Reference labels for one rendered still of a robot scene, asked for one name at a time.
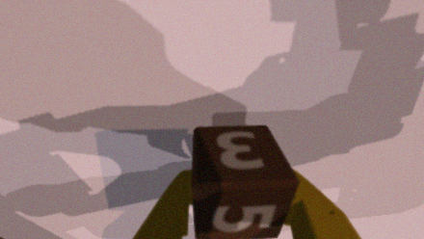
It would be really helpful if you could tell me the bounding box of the brown cube with number 5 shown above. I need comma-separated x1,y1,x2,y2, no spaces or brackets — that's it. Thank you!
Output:
191,125,300,239

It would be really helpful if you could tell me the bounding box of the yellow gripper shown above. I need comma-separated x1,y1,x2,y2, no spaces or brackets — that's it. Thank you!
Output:
133,169,361,239

